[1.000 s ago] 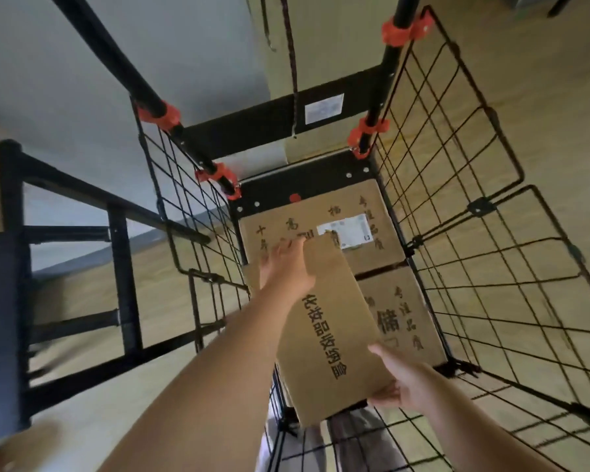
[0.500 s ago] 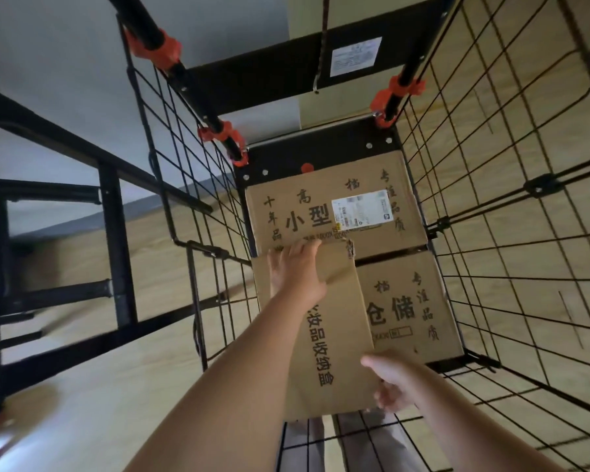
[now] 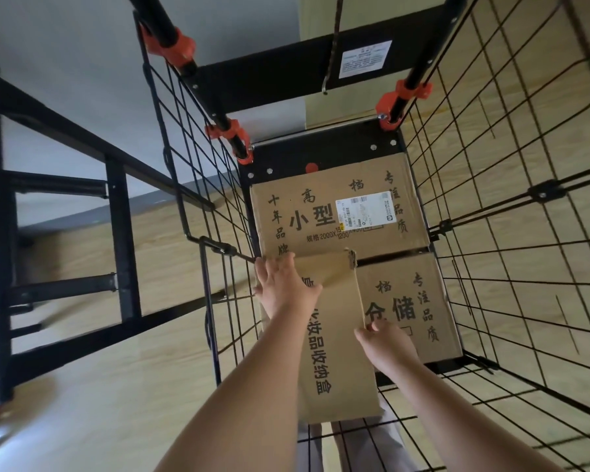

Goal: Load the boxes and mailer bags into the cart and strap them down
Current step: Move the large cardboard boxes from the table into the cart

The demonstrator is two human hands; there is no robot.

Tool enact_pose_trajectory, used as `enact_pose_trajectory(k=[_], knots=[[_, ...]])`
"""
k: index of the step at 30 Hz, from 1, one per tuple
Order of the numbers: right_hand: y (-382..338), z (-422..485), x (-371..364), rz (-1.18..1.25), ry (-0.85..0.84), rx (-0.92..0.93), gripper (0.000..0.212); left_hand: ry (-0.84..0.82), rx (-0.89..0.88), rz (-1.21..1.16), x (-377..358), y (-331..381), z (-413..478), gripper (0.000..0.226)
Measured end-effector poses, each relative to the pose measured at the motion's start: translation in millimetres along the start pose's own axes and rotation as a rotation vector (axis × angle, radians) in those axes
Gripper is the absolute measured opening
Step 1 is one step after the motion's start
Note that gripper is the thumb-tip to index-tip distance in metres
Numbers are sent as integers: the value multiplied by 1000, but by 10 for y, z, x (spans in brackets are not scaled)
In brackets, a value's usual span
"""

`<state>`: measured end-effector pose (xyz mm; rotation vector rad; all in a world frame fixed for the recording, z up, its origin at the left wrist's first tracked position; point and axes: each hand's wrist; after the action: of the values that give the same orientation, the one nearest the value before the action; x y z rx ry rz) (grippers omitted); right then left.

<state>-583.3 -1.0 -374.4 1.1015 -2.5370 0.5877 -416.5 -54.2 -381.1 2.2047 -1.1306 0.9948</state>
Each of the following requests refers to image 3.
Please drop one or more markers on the person's left hand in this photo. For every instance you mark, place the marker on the person's left hand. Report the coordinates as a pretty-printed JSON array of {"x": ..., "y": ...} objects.
[{"x": 287, "y": 290}]

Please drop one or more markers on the person's right hand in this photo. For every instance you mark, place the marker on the person's right hand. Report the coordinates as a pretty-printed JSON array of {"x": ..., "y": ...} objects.
[{"x": 388, "y": 349}]

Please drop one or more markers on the large box with left label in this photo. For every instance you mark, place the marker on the large box with left label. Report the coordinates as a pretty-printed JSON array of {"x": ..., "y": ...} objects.
[{"x": 437, "y": 349}]

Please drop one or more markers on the large box with label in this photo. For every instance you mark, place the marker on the large box with label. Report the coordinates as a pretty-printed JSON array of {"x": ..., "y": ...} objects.
[
  {"x": 398, "y": 240},
  {"x": 437, "y": 349}
]

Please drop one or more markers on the long cosmetics organiser box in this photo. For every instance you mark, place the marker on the long cosmetics organiser box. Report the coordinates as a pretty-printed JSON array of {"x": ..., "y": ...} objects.
[{"x": 344, "y": 403}]

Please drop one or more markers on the large box with right label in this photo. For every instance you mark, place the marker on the large box with right label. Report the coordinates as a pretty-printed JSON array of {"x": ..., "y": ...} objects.
[{"x": 398, "y": 240}]

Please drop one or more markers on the person's right forearm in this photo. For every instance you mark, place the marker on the person's right forearm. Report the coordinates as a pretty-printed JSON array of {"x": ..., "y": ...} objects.
[{"x": 462, "y": 427}]

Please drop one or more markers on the person's left forearm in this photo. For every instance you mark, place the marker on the person's left forearm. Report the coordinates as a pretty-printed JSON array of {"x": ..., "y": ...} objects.
[{"x": 246, "y": 403}]

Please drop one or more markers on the person's beige trousers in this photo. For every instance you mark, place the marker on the person's beige trousers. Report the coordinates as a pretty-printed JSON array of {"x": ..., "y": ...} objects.
[{"x": 369, "y": 447}]

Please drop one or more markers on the black low metal table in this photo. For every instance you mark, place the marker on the black low metal table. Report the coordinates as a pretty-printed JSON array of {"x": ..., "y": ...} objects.
[{"x": 123, "y": 240}]

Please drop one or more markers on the beige cabinet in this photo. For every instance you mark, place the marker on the beige cabinet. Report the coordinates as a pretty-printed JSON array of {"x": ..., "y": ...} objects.
[{"x": 314, "y": 19}]

